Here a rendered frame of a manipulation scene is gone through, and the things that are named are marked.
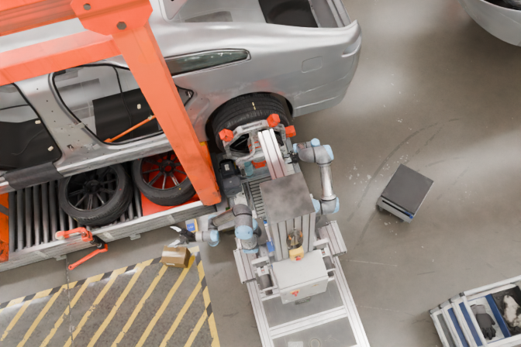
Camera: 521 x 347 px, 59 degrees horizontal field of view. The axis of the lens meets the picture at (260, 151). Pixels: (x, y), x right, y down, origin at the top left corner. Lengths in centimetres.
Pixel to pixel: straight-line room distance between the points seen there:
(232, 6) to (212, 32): 142
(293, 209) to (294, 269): 81
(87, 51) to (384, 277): 326
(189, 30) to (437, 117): 298
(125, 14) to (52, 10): 30
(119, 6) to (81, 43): 39
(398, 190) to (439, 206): 56
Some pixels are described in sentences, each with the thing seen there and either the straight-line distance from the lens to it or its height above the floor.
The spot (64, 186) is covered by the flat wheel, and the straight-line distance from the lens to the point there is 473.
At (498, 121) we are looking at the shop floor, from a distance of 547.
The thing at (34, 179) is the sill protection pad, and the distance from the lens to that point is 442.
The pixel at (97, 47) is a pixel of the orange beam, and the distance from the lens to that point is 237.
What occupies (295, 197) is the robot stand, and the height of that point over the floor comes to 203.
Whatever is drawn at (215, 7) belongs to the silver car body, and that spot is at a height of 104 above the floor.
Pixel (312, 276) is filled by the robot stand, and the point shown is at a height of 123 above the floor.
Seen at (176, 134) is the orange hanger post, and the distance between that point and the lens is 301.
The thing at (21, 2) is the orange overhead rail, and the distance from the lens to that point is 225.
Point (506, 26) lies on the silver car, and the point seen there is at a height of 98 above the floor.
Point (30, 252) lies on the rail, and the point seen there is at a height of 39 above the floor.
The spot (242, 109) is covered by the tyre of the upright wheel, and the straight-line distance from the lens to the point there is 380.
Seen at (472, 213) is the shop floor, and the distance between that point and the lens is 491.
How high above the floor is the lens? 436
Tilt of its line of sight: 63 degrees down
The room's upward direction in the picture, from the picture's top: 10 degrees counter-clockwise
